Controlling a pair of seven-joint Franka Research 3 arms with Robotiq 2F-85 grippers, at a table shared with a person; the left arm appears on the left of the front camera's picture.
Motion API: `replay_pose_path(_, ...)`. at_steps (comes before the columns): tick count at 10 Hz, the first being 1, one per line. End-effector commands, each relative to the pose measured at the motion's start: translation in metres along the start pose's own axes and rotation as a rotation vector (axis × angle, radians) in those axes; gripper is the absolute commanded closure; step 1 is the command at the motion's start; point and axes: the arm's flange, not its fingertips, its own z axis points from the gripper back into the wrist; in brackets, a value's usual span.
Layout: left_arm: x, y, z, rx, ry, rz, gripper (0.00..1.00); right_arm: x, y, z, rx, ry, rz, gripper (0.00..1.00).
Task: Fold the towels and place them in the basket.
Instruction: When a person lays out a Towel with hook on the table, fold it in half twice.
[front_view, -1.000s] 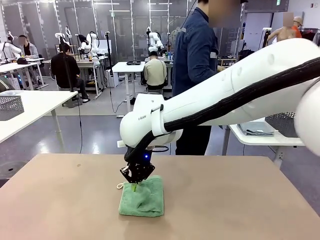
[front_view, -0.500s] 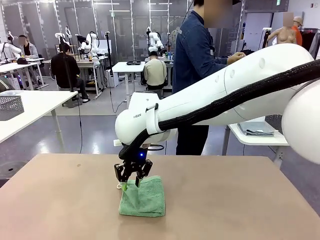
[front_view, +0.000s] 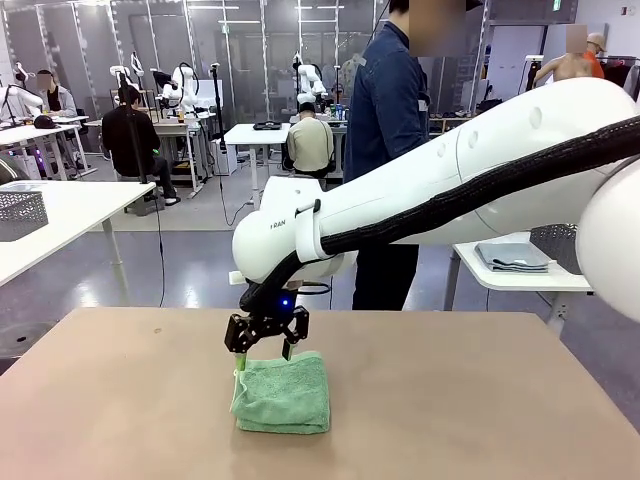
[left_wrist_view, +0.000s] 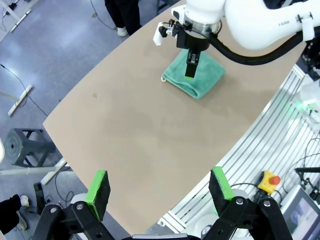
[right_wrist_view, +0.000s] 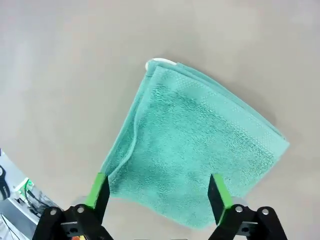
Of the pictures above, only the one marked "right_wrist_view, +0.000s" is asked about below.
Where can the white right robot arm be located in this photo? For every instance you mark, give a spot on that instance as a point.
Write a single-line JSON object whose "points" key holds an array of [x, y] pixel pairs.
{"points": [[3, 190]]}

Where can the white ribbed mounting platform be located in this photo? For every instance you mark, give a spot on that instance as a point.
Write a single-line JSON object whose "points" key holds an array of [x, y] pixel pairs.
{"points": [[15, 221]]}

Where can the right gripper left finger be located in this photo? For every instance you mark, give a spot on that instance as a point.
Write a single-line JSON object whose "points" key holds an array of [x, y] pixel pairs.
{"points": [[100, 192]]}

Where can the green terry towel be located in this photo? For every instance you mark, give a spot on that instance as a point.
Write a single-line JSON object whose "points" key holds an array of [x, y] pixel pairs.
{"points": [[190, 140]]}

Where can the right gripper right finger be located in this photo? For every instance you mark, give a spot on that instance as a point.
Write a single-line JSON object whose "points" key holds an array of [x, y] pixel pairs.
{"points": [[220, 197]]}

